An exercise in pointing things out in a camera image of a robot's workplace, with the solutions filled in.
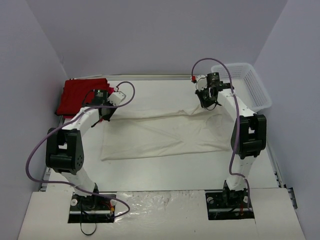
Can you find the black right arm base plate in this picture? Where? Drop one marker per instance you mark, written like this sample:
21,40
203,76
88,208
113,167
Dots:
219,210

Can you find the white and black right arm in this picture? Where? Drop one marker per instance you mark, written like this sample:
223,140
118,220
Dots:
248,136

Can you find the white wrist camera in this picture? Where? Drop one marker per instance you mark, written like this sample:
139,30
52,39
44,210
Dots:
200,81
116,98

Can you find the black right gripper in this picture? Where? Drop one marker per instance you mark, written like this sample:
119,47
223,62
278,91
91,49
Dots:
205,96

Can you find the white foam board front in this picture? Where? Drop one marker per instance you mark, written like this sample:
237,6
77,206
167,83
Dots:
163,215

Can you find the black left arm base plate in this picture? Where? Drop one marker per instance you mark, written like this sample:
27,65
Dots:
91,210

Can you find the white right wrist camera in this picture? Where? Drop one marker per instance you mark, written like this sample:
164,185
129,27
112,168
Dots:
200,81

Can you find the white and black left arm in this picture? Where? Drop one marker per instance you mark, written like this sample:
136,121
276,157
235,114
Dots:
64,145

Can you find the dark red folded t-shirt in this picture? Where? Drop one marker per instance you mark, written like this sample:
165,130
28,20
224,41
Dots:
74,91

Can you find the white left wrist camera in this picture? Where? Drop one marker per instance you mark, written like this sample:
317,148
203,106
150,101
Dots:
116,98

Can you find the white plastic basket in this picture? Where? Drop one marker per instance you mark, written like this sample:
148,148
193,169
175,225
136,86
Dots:
247,84

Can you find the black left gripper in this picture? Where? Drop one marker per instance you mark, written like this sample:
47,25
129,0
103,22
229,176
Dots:
105,114

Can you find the white t-shirt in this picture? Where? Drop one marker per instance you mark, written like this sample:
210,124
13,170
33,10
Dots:
165,132

